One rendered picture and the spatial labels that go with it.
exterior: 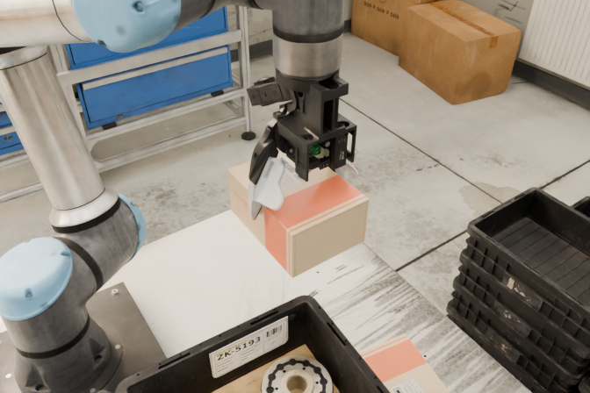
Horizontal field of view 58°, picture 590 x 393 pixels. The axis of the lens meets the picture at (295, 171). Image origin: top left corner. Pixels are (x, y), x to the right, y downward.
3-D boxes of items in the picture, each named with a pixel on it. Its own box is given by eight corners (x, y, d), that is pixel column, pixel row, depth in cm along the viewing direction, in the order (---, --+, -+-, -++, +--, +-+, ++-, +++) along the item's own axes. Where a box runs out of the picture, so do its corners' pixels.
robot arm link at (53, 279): (-8, 339, 83) (-39, 275, 76) (56, 282, 93) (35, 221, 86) (50, 364, 79) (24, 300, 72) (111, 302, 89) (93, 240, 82)
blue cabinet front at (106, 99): (87, 128, 233) (53, 2, 199) (231, 85, 265) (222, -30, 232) (89, 131, 231) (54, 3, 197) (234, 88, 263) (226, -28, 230)
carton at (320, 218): (231, 210, 78) (226, 168, 73) (298, 182, 83) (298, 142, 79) (291, 278, 67) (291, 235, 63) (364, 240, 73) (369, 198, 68)
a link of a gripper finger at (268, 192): (255, 238, 63) (291, 172, 61) (231, 210, 67) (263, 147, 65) (273, 239, 65) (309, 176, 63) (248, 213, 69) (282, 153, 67)
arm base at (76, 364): (8, 354, 92) (-11, 315, 87) (94, 315, 100) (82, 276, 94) (29, 419, 82) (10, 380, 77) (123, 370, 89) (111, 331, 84)
